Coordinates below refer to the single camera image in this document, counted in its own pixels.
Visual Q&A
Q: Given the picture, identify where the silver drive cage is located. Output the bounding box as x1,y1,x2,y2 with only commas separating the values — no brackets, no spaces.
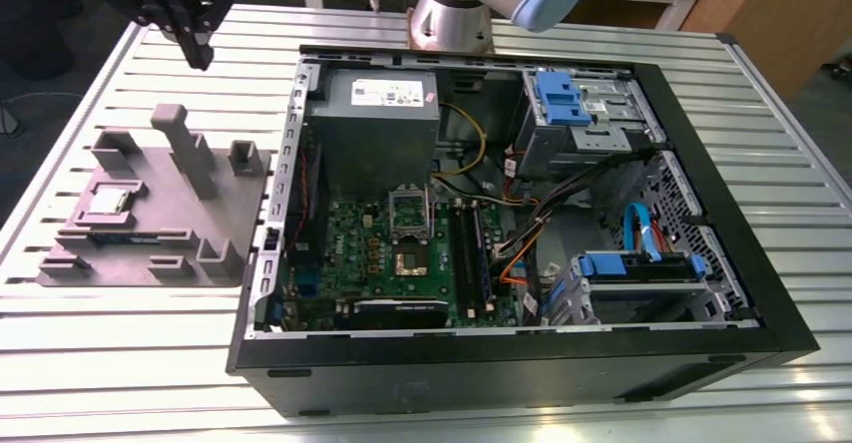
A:
514,67,668,183

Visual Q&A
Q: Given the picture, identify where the black PC case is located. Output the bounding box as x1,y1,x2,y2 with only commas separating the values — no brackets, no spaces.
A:
224,43,821,419

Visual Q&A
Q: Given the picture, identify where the metal locking lever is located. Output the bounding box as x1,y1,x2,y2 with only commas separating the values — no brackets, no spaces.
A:
426,183,441,247

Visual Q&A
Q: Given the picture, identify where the hard disk in blue carrier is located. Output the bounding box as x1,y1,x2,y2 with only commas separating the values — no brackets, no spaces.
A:
569,250,708,284

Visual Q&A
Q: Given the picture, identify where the black RAM slot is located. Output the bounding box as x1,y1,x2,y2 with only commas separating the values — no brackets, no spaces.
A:
446,202,469,315

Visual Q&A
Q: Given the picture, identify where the silver power supply unit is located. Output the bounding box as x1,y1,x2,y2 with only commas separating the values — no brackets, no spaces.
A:
302,67,442,206

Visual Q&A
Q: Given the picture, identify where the brown wooden cabinet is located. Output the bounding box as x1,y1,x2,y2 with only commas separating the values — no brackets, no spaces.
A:
681,0,852,103

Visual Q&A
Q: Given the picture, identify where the black cable bundle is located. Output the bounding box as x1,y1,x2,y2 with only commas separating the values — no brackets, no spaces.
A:
494,147,668,260

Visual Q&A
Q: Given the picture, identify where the blue plastic drive bracket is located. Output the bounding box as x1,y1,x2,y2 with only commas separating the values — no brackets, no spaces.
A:
533,70,594,128

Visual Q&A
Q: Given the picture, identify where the orange wire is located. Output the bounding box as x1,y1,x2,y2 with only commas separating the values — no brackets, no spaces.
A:
496,230,544,287

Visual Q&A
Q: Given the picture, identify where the grey parts rack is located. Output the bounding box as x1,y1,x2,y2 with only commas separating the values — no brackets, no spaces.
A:
33,103,278,289

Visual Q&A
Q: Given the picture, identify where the black office chair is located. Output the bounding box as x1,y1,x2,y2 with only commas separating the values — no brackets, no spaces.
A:
0,0,88,83

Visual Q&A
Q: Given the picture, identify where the black graphics card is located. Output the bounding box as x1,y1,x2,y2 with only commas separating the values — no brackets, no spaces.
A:
336,294,452,333

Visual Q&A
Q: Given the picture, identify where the black case fan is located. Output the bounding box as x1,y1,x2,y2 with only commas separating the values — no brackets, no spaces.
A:
286,198,333,269

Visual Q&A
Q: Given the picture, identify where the silver disk bay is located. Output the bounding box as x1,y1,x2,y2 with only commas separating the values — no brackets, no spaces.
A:
541,250,764,328

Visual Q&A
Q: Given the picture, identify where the blue RAM stick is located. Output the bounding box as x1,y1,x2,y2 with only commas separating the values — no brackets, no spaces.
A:
84,230,166,246
465,203,498,310

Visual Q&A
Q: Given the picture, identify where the red black twisted wire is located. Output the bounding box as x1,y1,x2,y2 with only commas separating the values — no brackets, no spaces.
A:
297,144,318,229

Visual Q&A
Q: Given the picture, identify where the blue data cable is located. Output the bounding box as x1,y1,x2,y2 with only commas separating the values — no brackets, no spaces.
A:
622,202,668,264

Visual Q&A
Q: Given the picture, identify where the CPU socket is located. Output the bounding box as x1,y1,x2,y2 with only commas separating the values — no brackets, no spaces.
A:
390,244,437,280

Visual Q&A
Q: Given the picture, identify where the silver CPU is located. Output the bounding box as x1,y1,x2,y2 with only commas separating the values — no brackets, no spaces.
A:
85,188,134,216

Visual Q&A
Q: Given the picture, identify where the yellow wire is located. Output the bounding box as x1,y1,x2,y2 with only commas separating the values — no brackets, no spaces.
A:
428,101,490,180

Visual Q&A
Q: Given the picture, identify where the green motherboard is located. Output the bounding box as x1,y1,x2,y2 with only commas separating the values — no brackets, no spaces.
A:
276,197,521,333

